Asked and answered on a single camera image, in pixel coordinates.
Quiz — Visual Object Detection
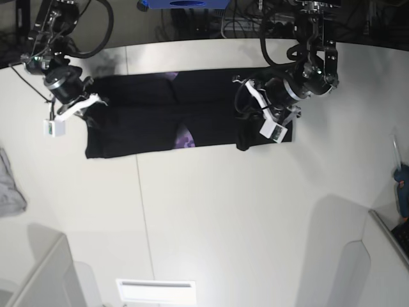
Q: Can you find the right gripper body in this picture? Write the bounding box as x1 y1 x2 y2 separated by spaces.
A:
43 65 107 120

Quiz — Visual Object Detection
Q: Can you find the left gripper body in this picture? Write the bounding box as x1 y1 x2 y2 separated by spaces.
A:
232 75 302 125

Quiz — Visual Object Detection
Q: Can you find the black T-shirt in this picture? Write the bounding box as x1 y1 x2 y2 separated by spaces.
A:
84 67 300 160

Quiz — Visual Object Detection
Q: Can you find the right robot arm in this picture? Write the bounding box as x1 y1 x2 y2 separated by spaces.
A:
8 1 114 137

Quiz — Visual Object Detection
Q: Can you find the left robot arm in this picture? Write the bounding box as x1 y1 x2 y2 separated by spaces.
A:
234 1 341 125

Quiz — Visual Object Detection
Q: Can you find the grey cloth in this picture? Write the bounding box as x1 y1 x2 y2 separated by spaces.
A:
1 148 27 217

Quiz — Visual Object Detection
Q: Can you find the blue box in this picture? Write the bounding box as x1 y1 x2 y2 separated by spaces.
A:
141 0 230 10

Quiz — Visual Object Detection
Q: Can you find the blue glue gun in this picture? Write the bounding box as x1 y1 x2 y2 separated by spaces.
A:
393 164 408 221

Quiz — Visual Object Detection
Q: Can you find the black keyboard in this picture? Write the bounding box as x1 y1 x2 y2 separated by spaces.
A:
392 221 409 256

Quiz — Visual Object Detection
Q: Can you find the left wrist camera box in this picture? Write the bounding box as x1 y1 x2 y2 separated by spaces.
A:
259 120 288 143

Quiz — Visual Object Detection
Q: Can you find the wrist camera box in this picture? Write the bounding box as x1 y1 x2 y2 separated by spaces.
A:
259 120 288 143
43 120 66 138

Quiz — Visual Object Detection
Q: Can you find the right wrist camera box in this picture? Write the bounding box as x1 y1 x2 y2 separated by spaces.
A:
43 120 66 138

